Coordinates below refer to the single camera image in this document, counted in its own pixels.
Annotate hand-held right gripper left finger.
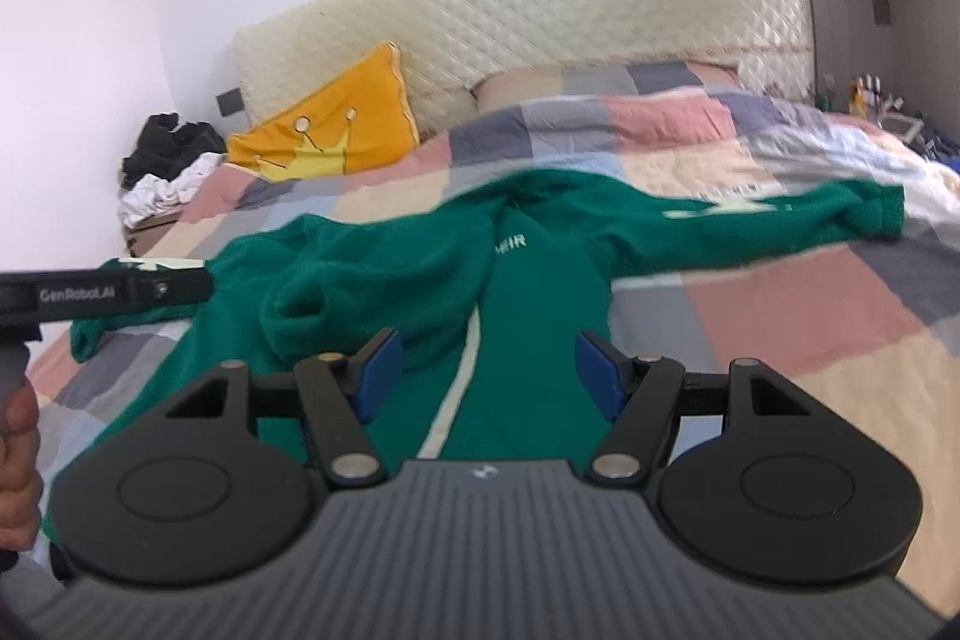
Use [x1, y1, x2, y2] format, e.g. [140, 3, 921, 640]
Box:
[163, 327, 404, 489]

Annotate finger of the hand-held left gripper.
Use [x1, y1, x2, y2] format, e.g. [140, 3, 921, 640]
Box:
[129, 267, 216, 313]

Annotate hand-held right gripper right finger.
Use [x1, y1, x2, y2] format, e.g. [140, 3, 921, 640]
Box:
[575, 330, 812, 489]

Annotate green sweatshirt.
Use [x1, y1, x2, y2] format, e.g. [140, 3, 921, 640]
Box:
[41, 170, 907, 545]

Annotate white crumpled clothes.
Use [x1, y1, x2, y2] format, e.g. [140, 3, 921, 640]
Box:
[117, 152, 226, 230]

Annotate black clothes pile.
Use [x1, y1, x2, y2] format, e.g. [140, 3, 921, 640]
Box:
[120, 113, 227, 189]

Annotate person's left hand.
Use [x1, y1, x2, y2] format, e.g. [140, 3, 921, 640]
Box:
[0, 377, 44, 552]

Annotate wooden nightstand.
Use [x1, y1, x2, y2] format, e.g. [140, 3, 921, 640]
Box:
[124, 209, 187, 260]

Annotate plaid patchwork duvet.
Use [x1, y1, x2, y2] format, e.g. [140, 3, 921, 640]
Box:
[22, 74, 960, 630]

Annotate yellow crown pillow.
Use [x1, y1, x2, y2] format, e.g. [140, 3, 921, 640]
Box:
[225, 40, 421, 182]

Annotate plaid pillow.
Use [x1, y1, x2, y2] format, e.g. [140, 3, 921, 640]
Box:
[472, 59, 745, 115]

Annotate cream quilted headboard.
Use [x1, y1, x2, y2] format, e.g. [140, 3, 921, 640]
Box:
[232, 0, 817, 137]

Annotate white picture frame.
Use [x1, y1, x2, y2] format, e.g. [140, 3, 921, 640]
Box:
[881, 111, 929, 146]

